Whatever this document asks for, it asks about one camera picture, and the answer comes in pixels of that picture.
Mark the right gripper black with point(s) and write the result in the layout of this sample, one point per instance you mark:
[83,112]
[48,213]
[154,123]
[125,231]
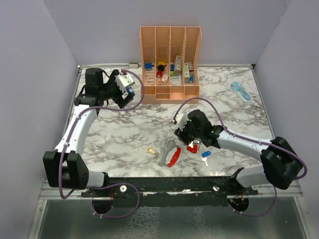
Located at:
[182,135]

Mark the blue cylinder in organizer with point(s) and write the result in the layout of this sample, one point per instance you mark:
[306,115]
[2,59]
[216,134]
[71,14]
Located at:
[191,80]

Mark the blue key tag with key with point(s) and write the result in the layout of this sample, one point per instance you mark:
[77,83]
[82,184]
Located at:
[204,157]

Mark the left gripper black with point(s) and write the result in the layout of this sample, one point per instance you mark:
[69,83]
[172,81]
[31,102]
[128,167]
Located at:
[119,99]

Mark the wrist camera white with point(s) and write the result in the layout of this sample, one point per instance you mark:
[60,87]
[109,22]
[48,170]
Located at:
[124,81]
[180,119]

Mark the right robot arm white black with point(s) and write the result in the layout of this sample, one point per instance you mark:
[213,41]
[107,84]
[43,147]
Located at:
[279,166]

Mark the tall grey box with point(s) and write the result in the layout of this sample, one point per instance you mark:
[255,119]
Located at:
[177,65]

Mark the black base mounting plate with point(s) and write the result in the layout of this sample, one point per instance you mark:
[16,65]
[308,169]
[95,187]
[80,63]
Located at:
[171,191]

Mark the green box in organizer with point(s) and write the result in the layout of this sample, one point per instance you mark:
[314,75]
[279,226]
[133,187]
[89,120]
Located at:
[171,70]

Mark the white red box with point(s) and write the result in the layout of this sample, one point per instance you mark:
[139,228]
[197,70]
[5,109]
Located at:
[188,71]

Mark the red key tag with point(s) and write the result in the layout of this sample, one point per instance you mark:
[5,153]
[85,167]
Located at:
[193,149]

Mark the blue black stapler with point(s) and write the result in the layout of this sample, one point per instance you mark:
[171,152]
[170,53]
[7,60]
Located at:
[130,91]

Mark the peach desk organizer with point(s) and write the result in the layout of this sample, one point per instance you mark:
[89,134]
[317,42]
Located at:
[163,43]

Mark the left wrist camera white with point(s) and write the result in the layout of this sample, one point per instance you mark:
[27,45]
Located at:
[124,81]

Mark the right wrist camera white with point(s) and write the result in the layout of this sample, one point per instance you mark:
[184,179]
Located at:
[180,119]

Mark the packaged blue toothbrush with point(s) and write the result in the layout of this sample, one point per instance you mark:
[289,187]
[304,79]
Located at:
[240,91]

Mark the black red stamp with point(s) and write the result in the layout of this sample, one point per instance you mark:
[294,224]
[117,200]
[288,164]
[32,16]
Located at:
[160,70]

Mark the white plug on rail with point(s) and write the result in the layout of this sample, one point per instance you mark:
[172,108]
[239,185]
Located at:
[134,65]

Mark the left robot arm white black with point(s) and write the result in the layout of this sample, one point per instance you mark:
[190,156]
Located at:
[64,165]

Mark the blue cube in organizer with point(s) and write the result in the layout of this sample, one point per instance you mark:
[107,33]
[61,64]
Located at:
[149,66]

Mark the metal key holder red handle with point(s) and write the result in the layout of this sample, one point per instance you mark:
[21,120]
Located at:
[168,153]

